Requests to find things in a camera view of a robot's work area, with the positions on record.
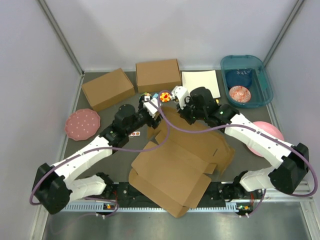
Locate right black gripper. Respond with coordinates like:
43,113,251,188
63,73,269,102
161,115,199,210
176,96,207,125

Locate cardboard box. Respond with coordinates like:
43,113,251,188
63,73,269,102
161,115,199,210
128,107,235,218
135,59,182,93
82,68,135,112

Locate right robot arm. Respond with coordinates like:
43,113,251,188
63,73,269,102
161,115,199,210
171,86,309,198

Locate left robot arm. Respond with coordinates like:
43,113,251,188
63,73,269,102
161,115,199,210
29,100,161,215

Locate white paper tag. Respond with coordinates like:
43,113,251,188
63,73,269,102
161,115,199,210
129,131,141,138

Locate rainbow flower plush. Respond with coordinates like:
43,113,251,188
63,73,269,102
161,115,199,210
139,92,152,103

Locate white square plate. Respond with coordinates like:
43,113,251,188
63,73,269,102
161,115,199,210
181,70,221,99

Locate red patterned bowl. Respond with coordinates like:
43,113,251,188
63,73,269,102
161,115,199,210
229,85,252,103

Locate teal plastic bin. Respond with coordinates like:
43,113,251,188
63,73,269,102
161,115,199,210
220,55,274,109

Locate dark pink dotted plate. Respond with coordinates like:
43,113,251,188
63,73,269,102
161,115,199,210
64,108,101,141

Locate light pink plate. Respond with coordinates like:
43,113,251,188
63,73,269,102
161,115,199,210
253,121,285,141

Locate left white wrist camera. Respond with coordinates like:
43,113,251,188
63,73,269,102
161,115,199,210
142,97,159,118

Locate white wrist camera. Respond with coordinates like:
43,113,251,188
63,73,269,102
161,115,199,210
171,86,190,110
142,97,159,118

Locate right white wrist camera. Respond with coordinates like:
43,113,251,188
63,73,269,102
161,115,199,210
171,86,190,110

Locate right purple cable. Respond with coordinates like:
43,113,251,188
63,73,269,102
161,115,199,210
157,90,317,217

